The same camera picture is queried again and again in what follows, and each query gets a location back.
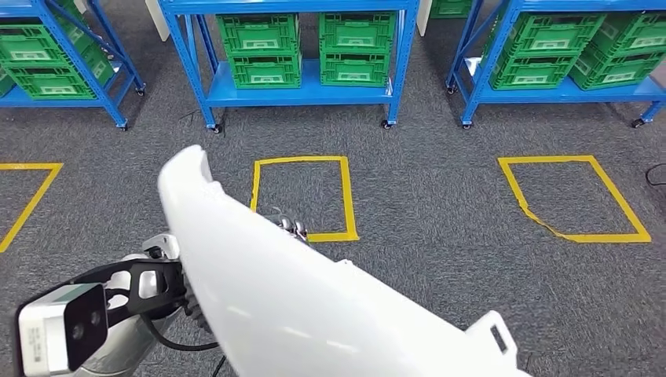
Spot white plastic shell part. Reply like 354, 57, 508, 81
157, 145, 532, 377

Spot blue metal shelf rack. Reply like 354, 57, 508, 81
157, 0, 420, 131
445, 0, 666, 130
0, 0, 147, 131

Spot yellow floor tape square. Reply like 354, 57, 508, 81
497, 154, 653, 244
251, 155, 360, 244
0, 162, 64, 254

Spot white desk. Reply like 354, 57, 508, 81
145, 0, 172, 42
415, 0, 434, 38

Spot black camera mounting bracket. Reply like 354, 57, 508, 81
72, 257, 188, 326

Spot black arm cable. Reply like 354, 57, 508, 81
140, 312, 227, 377

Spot black floor cable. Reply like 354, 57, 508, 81
645, 163, 666, 189

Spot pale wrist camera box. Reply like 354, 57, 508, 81
13, 282, 109, 377

